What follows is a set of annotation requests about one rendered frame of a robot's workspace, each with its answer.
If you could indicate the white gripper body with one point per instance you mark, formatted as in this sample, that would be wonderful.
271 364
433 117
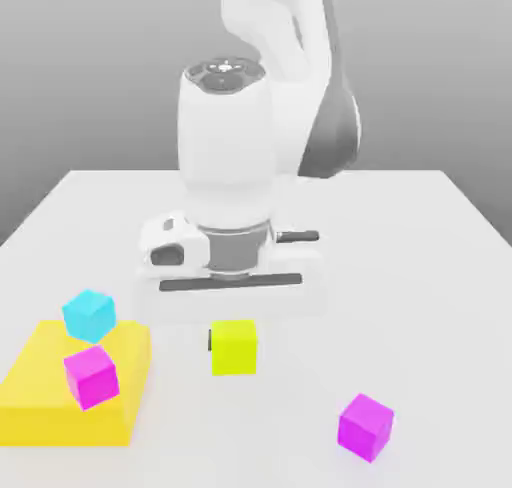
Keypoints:
240 296

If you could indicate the small magenta cube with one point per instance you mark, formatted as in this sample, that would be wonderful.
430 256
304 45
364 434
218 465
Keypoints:
92 378
366 428

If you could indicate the large yellow box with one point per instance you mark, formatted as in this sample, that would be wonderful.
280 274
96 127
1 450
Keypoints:
36 412

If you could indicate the small lime yellow cube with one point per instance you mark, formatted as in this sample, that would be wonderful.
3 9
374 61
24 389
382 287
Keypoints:
234 348

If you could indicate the small cyan cube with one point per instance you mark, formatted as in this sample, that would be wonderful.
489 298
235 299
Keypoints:
88 316

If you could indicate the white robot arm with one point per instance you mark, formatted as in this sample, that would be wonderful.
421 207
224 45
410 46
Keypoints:
226 136

